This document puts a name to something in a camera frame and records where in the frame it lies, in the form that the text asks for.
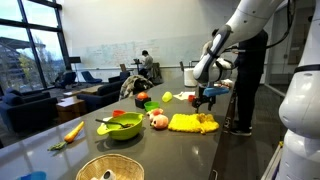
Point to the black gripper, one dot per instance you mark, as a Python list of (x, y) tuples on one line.
[(204, 100)]

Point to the yellow knitted towel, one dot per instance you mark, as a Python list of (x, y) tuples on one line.
[(186, 123)]

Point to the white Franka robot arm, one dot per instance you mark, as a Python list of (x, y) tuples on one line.
[(300, 110)]

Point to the red measuring cup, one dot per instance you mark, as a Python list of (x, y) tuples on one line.
[(191, 98)]

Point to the white paper sheet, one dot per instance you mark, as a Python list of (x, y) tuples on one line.
[(182, 95)]

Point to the yellow-green plastic cup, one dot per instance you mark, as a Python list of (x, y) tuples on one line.
[(167, 97)]

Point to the plush toy animal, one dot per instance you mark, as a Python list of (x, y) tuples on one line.
[(160, 122)]

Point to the orange plush toy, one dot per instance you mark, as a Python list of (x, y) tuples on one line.
[(155, 112)]

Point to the small green bowl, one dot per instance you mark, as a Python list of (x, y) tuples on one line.
[(151, 106)]

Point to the standing person dark clothes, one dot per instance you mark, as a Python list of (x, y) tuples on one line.
[(250, 76)]

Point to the grey office chair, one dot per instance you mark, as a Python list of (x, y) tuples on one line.
[(156, 73)]

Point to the orange ball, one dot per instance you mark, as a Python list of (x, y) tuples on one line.
[(142, 95)]

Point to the black box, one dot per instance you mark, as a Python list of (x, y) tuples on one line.
[(141, 103)]

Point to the seated person at desk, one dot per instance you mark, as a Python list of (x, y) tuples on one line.
[(146, 63)]

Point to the camouflage jacket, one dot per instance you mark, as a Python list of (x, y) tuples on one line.
[(133, 85)]

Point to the standing desk with laptop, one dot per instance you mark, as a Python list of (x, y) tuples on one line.
[(136, 63)]

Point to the lime green bowl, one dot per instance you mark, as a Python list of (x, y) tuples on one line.
[(125, 131)]

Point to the small red-orange cup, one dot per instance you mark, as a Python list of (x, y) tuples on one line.
[(118, 113)]

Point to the dark armchair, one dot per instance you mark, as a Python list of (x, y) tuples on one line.
[(118, 77)]

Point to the dark spoon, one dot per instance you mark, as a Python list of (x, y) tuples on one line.
[(111, 122)]

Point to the low lounge table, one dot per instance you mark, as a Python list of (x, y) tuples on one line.
[(88, 89)]

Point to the white tape roll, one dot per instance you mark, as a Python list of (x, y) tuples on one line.
[(108, 175)]

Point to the blue armchair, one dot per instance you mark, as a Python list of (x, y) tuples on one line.
[(89, 77)]

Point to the large oval wicker basket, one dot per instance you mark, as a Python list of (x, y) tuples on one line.
[(100, 165)]

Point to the toy carrot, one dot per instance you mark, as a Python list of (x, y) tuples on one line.
[(73, 132)]

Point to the wooden coffee table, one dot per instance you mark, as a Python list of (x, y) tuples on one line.
[(70, 108)]

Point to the seated person by window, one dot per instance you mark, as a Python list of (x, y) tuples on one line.
[(65, 78)]

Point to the dark blue sofa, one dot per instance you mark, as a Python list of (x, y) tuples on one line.
[(26, 111)]

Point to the small blue bowl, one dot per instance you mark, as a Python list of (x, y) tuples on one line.
[(33, 176)]

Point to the wall whiteboard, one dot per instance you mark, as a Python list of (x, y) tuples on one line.
[(113, 53)]

